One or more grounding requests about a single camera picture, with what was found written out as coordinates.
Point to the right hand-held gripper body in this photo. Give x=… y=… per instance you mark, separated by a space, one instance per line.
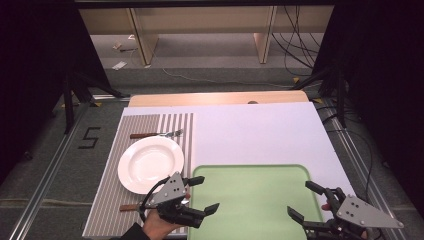
x=361 y=213

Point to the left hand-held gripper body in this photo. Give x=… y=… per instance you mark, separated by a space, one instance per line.
x=171 y=191

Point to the person's right hand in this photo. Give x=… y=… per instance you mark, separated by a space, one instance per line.
x=325 y=207

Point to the person's left hand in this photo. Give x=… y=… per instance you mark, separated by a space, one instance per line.
x=160 y=225

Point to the white round plate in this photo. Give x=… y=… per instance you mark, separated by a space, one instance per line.
x=150 y=165

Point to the green tray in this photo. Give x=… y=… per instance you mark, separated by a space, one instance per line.
x=253 y=200

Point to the grey striped placemat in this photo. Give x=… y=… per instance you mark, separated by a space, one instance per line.
x=110 y=200

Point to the white board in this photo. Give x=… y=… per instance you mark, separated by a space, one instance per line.
x=253 y=133

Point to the black tripod stand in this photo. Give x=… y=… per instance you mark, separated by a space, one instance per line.
x=328 y=83
x=78 y=90

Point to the white paper scrap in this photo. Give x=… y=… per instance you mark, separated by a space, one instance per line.
x=119 y=65

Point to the wooden desk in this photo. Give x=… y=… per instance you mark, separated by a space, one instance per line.
x=200 y=20

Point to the aluminium floor rail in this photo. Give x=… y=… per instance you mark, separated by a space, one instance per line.
x=46 y=176
x=360 y=160

